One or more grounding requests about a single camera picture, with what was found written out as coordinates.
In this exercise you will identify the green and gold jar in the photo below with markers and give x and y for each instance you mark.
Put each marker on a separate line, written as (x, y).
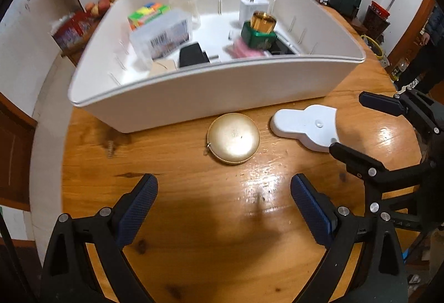
(258, 36)

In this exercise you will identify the yellow rim plastic jar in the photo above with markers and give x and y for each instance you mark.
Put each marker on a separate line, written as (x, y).
(374, 46)

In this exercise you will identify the brown wooden door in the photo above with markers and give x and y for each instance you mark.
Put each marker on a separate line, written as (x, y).
(14, 150)

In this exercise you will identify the round gold compact case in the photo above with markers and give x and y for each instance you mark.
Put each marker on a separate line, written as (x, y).
(233, 138)

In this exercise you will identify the stuffed toy bear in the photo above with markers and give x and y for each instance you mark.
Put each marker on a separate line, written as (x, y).
(104, 1)

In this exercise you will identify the pink hair roller clip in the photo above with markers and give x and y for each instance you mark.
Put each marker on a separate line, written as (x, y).
(242, 50)

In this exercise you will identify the white plastic storage bin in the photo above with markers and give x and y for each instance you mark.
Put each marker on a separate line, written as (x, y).
(208, 95)

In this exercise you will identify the white plastic opener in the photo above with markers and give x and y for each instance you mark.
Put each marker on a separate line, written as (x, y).
(305, 126)

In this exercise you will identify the red lid jar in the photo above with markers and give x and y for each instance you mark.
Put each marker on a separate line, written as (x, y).
(376, 20)

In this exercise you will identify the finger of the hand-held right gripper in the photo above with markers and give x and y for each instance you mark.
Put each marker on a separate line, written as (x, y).
(353, 159)
(381, 101)

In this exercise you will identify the white power adapter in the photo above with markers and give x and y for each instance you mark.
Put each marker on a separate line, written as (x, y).
(251, 5)

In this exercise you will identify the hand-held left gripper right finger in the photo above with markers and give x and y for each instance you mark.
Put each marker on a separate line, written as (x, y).
(308, 209)

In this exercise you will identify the colourful puzzle cube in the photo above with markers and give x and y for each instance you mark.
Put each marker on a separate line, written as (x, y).
(145, 13)

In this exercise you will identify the clear plastic cup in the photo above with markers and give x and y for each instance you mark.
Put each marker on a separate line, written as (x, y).
(193, 10)

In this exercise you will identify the black slim device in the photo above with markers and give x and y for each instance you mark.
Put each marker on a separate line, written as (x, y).
(286, 46)

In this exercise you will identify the black rectangular case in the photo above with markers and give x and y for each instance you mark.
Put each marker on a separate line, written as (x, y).
(192, 55)

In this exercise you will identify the red snack packets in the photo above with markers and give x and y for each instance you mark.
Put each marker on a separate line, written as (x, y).
(73, 29)

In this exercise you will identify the clear plastic box with label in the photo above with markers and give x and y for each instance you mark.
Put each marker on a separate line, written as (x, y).
(163, 36)

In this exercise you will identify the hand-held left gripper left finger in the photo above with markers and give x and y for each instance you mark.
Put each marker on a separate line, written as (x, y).
(137, 209)

